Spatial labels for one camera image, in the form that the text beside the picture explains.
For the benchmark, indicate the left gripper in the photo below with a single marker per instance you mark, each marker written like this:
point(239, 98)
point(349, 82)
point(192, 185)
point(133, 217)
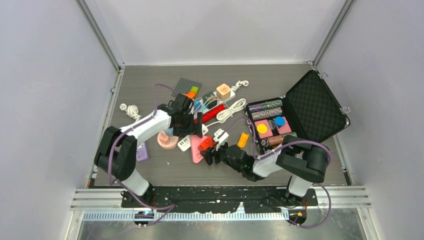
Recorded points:
point(193, 129)

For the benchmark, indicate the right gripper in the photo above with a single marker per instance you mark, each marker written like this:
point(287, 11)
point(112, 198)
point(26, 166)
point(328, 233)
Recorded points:
point(211, 152)

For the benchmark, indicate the pink triangular socket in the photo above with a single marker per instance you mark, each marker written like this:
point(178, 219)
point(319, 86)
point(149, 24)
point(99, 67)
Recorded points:
point(196, 154)

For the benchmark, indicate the blue plug adapter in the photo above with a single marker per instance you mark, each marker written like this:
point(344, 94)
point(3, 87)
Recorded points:
point(197, 105)

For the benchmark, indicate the pink round socket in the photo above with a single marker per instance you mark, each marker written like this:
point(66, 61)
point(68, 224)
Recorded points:
point(167, 142)

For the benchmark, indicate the red cube adapter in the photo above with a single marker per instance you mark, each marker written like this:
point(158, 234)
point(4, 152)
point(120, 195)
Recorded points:
point(206, 143)

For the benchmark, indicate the dark green cube adapter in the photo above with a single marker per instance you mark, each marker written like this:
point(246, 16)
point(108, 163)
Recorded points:
point(210, 100)

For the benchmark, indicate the beige cube adapter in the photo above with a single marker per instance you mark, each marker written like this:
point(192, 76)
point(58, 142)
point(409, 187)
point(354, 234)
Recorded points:
point(223, 92)

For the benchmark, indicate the purple power strip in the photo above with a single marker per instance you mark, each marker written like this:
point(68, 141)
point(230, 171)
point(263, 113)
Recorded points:
point(142, 153)

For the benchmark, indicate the white multicolour power strip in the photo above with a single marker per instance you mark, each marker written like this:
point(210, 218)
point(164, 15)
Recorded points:
point(219, 102)

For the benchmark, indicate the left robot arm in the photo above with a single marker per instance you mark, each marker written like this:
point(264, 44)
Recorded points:
point(117, 151)

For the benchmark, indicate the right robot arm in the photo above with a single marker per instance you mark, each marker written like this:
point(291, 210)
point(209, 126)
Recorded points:
point(306, 160)

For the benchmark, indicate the yellow curved block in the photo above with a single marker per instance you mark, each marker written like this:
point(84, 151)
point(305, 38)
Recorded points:
point(243, 140)

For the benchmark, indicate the small white power strip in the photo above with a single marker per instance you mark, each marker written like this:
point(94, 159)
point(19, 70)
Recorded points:
point(185, 143)

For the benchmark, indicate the red glitter microphone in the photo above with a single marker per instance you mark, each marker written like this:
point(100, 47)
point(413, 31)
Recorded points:
point(212, 113)

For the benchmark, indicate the orange curved block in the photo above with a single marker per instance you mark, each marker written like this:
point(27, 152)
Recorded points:
point(192, 92)

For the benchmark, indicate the grey building baseplate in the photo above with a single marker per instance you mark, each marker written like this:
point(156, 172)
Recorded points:
point(185, 85)

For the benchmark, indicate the black poker chip case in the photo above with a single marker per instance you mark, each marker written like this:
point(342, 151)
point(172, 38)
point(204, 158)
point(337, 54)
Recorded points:
point(309, 109)

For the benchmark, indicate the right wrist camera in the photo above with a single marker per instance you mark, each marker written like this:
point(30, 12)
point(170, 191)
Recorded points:
point(220, 137)

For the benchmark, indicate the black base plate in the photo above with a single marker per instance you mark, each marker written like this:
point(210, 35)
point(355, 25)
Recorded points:
point(225, 199)

